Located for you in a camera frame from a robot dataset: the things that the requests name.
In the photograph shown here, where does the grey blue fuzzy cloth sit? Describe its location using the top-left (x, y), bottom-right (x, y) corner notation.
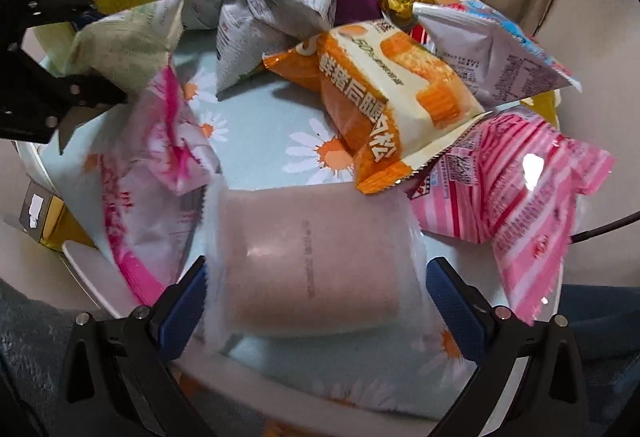
top-left (0, 277), bottom-right (118, 437)

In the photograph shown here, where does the white blue printed snack packet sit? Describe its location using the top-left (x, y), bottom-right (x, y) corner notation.
top-left (412, 0), bottom-right (583, 108)

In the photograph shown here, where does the pink striped snack packet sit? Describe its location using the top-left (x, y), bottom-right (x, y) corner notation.
top-left (407, 107), bottom-right (616, 323)

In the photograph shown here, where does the yellow carton white label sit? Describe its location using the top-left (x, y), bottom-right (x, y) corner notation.
top-left (19, 181), bottom-right (97, 254)

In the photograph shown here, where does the pink floral snack packet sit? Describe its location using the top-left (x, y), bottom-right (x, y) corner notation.
top-left (142, 64), bottom-right (223, 195)

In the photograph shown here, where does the translucent pink roll packet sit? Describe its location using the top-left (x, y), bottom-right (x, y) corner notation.
top-left (202, 177), bottom-right (436, 353)

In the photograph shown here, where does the pale green snack packet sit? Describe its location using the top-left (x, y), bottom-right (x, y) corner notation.
top-left (62, 0), bottom-right (186, 95)

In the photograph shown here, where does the grey white snack packet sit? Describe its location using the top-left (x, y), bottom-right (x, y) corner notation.
top-left (215, 0), bottom-right (348, 92)

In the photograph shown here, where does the black cable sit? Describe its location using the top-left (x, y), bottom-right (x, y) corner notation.
top-left (570, 212), bottom-right (640, 245)

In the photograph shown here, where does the person's blue jeans leg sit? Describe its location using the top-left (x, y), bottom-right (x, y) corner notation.
top-left (560, 284), bottom-right (640, 360)

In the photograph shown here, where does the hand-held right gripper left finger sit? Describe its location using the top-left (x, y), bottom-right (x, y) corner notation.
top-left (55, 256), bottom-right (216, 437)

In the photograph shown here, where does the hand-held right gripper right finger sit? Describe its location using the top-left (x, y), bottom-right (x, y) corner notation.
top-left (425, 257), bottom-right (586, 437)

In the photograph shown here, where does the orange cream snack packet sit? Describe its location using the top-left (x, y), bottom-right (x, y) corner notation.
top-left (262, 19), bottom-right (488, 195)

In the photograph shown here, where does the white magenta snack packet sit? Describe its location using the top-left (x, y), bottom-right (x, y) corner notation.
top-left (97, 149), bottom-right (206, 308)

